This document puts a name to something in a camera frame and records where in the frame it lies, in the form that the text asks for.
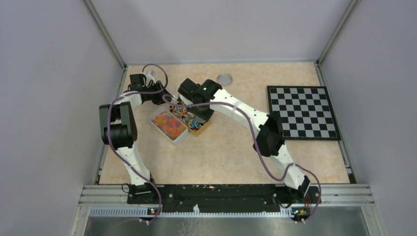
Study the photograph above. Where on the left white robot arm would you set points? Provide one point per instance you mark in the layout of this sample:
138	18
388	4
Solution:
119	131

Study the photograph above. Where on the white star candy tin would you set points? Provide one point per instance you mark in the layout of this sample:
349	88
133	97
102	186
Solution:
171	127

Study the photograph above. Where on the silver round lid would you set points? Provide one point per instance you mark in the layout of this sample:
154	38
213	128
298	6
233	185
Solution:
224	79

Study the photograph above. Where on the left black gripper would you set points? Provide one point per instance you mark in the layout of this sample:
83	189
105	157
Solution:
159	100

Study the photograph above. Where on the gold lollipop tin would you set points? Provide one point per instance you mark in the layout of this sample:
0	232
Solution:
196	126

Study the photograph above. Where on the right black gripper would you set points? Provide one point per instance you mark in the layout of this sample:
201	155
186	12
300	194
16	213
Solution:
205	117

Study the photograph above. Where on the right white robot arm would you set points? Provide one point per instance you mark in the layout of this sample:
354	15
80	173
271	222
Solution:
266	130

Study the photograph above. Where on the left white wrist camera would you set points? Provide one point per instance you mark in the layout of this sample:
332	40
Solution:
150	77

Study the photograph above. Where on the black white chessboard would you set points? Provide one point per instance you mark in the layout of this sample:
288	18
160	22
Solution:
306	112

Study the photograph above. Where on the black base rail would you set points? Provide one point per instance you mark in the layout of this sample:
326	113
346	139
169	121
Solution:
221	198

